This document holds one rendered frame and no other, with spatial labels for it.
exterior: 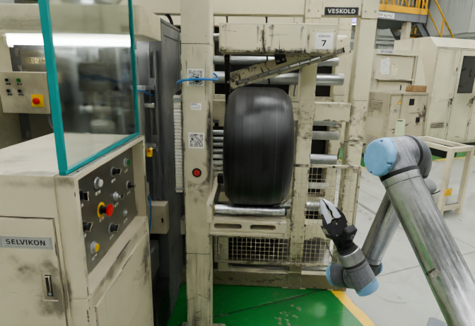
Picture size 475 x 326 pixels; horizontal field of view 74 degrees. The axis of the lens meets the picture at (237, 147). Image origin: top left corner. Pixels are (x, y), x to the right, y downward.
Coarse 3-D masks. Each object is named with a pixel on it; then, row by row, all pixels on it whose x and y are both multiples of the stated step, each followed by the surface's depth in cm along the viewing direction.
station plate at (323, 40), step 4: (316, 36) 159; (320, 36) 159; (324, 36) 159; (328, 36) 159; (332, 36) 159; (316, 40) 160; (320, 40) 160; (324, 40) 160; (328, 40) 160; (332, 40) 160; (316, 44) 160; (320, 44) 160; (324, 44) 160; (328, 44) 160; (332, 44) 160; (316, 48) 161; (320, 48) 161; (324, 48) 161; (328, 48) 160
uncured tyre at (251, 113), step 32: (256, 96) 137; (288, 96) 144; (224, 128) 135; (256, 128) 128; (288, 128) 130; (224, 160) 132; (256, 160) 128; (288, 160) 130; (256, 192) 135; (288, 192) 141
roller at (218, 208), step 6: (216, 204) 149; (222, 204) 149; (228, 204) 150; (216, 210) 148; (222, 210) 148; (228, 210) 147; (234, 210) 147; (240, 210) 147; (246, 210) 147; (252, 210) 147; (258, 210) 147; (264, 210) 147; (270, 210) 147; (276, 210) 147; (282, 210) 147
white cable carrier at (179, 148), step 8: (176, 96) 145; (176, 104) 146; (176, 112) 146; (176, 120) 147; (176, 128) 148; (176, 136) 149; (176, 144) 150; (176, 152) 151; (176, 160) 152; (176, 168) 153; (176, 176) 154; (176, 184) 155
